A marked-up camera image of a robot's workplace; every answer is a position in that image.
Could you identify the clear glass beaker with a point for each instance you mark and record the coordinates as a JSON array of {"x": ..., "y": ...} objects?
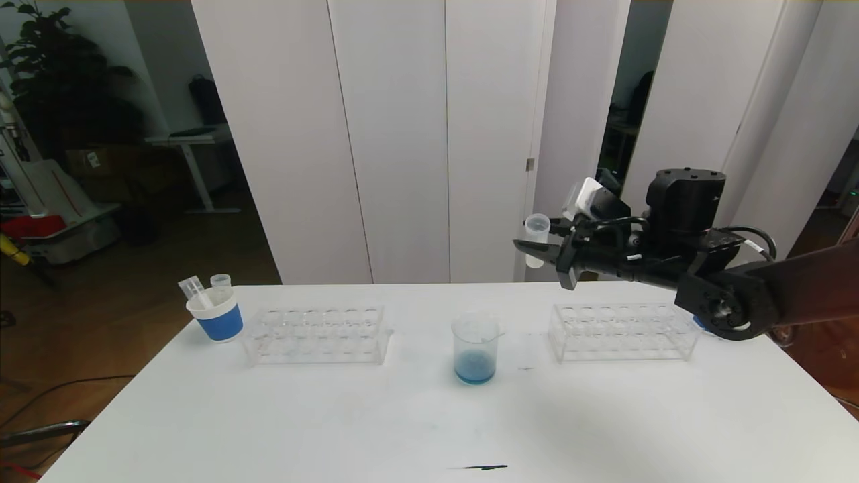
[{"x": 475, "y": 369}]

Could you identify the clear acrylic test tube rack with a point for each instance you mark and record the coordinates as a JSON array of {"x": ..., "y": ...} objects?
[
  {"x": 322, "y": 350},
  {"x": 604, "y": 339}
]

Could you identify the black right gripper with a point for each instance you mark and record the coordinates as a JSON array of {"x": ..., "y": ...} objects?
[{"x": 568, "y": 263}]

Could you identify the test tube with white pigment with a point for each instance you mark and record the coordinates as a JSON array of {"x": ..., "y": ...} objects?
[{"x": 537, "y": 228}]

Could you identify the test tube with red pigment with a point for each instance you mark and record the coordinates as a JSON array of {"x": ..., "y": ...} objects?
[{"x": 193, "y": 288}]

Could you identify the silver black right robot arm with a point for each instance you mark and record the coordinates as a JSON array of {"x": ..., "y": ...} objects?
[{"x": 738, "y": 288}]

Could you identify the black backpack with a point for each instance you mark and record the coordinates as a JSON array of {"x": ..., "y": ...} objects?
[{"x": 206, "y": 102}]

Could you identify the dark green potted plant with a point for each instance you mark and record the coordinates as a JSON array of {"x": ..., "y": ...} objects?
[{"x": 60, "y": 84}]

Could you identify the white office desk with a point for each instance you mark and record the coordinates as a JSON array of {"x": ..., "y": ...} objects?
[{"x": 191, "y": 137}]

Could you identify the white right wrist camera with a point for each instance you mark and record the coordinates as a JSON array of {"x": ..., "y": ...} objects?
[{"x": 584, "y": 198}]

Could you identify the white floor machine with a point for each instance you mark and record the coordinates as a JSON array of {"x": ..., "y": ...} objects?
[{"x": 60, "y": 194}]

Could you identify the blue white paper cup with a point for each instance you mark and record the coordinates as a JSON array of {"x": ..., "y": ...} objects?
[
  {"x": 698, "y": 322},
  {"x": 221, "y": 325}
]

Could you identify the brown cardboard box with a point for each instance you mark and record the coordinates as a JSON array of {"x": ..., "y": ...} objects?
[{"x": 100, "y": 161}]

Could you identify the metal chair leg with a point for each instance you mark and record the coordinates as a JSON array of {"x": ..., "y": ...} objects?
[{"x": 47, "y": 433}]

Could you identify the test tube with blue pigment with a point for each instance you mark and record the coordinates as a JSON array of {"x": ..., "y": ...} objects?
[{"x": 221, "y": 280}]

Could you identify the white partition panel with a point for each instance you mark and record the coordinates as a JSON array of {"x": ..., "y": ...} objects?
[
  {"x": 570, "y": 100},
  {"x": 396, "y": 134},
  {"x": 798, "y": 134},
  {"x": 684, "y": 100},
  {"x": 282, "y": 134},
  {"x": 490, "y": 134}
]

